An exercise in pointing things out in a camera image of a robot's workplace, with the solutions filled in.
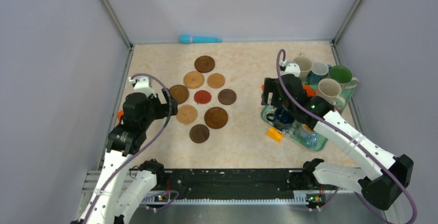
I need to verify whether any cream seashell mug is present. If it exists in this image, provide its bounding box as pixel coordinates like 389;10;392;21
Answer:
293;55;313;78

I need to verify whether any medium brown round coaster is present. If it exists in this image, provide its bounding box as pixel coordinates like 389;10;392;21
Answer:
169;85;189;104

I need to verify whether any cork coaster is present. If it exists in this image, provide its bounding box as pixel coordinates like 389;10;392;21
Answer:
176;105;198;124

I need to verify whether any dark walnut coaster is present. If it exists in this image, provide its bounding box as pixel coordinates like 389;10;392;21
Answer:
217;89;237;105

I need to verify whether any woven rattan coaster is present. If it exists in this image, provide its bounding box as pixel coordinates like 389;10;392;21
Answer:
183;71;205;89

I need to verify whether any dark woven coaster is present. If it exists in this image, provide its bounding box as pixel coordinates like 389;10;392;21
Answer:
189;124;210;143

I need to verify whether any red round coaster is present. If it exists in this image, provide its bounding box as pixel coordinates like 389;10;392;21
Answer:
194;90;212;104

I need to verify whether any light wood coaster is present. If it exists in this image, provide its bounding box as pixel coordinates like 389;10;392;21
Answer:
207;73;226;89

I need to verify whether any large brown wooden saucer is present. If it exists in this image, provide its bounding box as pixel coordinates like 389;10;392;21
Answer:
204;107;228;129

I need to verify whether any dark brown grooved coaster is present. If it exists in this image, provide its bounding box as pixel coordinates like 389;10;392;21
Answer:
194;55;215;73

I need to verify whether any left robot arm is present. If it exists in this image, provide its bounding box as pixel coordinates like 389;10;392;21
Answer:
76;88;178;223

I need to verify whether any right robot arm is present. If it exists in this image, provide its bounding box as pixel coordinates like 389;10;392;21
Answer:
261;74;414;211

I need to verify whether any orange plastic cup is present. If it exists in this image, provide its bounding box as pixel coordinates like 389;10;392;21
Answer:
303;85;316;97

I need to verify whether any orange toy block piece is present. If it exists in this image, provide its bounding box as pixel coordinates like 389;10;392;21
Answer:
117;110;124;121

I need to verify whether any white blue mug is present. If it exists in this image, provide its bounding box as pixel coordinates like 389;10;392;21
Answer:
307;61;331;85

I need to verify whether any cream large mug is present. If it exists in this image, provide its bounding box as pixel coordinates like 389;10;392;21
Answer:
316;78;346;108

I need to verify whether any yellow toy block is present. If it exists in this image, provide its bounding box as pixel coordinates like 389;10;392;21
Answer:
266;127;284;142

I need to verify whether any green patterned tray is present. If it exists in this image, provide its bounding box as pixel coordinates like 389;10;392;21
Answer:
261;79;355;152

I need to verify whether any green mug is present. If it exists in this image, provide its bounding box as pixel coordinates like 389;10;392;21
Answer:
328;65;360;89

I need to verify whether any blue marker pen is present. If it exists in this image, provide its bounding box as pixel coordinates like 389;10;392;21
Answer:
179;35;222;44

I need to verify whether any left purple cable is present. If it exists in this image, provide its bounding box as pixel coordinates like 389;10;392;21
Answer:
82;73;173;224

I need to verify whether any purple cable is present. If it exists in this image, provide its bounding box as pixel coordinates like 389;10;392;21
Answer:
82;73;173;224
276;49;419;224

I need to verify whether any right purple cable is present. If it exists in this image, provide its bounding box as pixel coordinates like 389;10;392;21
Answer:
276;49;419;224

